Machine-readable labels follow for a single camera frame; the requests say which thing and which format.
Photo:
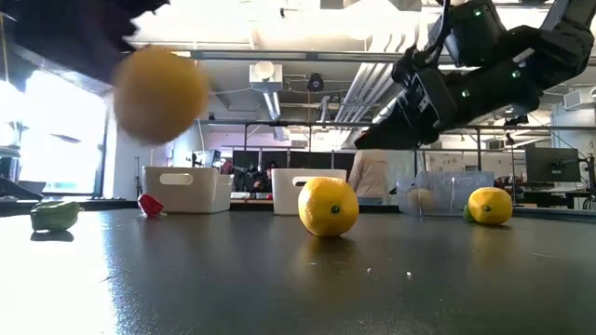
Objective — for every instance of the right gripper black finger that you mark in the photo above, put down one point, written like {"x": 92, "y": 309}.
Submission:
{"x": 400, "y": 137}

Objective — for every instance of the small green pepper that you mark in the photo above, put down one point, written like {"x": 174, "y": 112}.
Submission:
{"x": 55, "y": 216}
{"x": 467, "y": 214}

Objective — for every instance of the small red pepper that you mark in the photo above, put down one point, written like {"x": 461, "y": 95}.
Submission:
{"x": 150, "y": 205}

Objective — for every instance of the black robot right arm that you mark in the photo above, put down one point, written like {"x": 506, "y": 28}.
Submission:
{"x": 549, "y": 56}

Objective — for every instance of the white patterned curtain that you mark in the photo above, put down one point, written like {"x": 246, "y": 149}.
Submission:
{"x": 405, "y": 163}

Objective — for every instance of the translucent grey plastic basket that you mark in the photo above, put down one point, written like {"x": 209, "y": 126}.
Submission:
{"x": 447, "y": 191}

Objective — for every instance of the black computer monitor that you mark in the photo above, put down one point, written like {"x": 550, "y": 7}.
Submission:
{"x": 552, "y": 165}

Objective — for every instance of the white plastic basket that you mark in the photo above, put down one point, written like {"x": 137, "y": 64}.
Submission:
{"x": 186, "y": 195}
{"x": 284, "y": 195}

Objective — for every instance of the white ceiling unit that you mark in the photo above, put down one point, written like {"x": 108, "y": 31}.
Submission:
{"x": 265, "y": 76}

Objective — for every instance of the black laptop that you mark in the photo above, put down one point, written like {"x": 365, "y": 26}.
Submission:
{"x": 18, "y": 191}

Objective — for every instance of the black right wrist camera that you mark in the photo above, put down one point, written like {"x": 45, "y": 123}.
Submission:
{"x": 433, "y": 100}

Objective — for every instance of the white ceiling duct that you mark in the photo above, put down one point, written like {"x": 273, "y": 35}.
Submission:
{"x": 368, "y": 88}

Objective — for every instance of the black partition wall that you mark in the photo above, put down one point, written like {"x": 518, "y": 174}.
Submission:
{"x": 321, "y": 160}

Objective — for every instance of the white wall air vent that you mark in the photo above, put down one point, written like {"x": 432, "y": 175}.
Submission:
{"x": 579, "y": 98}

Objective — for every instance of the black overhead camera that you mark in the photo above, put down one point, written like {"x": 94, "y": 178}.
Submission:
{"x": 315, "y": 83}

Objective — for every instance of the black metal rail frame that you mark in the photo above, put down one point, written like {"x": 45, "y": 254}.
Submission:
{"x": 279, "y": 124}

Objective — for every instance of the black aluminium table frame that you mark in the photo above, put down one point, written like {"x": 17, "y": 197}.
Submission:
{"x": 93, "y": 205}

